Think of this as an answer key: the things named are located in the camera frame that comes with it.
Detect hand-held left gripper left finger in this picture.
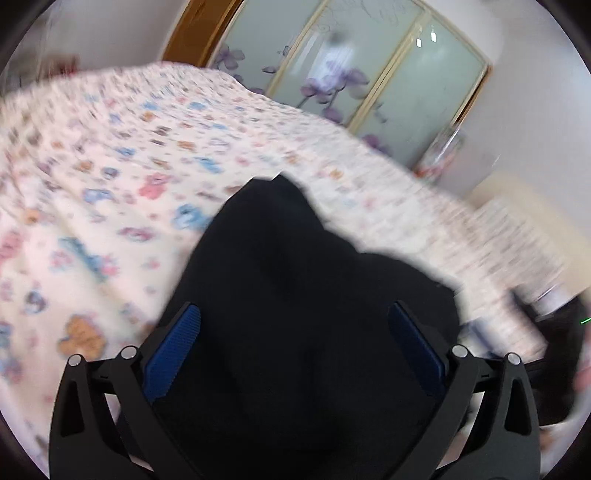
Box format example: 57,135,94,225
48,302,202,480

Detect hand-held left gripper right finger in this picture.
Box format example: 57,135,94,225
387,301,542,480

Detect black pants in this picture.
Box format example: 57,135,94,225
139,172,463,480

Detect bear print pillow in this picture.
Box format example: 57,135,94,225
475,198,571,296

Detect cream headboard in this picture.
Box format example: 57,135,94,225
466,172,568,217

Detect printed bear blanket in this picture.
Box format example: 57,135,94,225
0,62,573,480

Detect clear tube of plush toys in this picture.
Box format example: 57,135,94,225
416,127,465,179

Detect frosted glass wardrobe doors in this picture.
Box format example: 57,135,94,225
203,0,492,169

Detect wooden door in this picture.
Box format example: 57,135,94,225
159,0,244,70

